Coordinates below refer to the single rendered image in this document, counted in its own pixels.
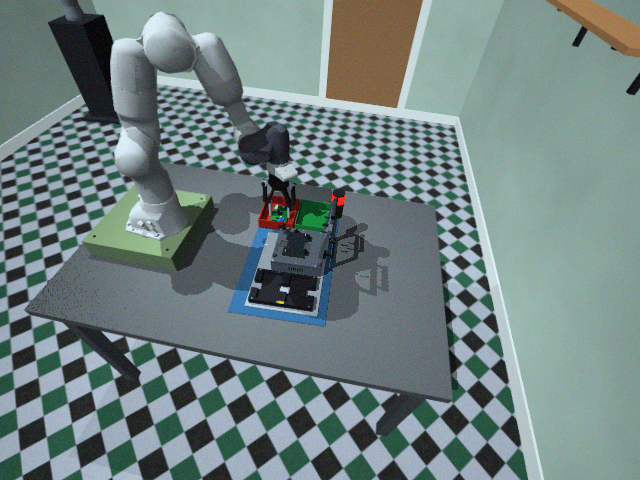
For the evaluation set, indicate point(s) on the red bin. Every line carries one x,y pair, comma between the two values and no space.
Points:
264,218

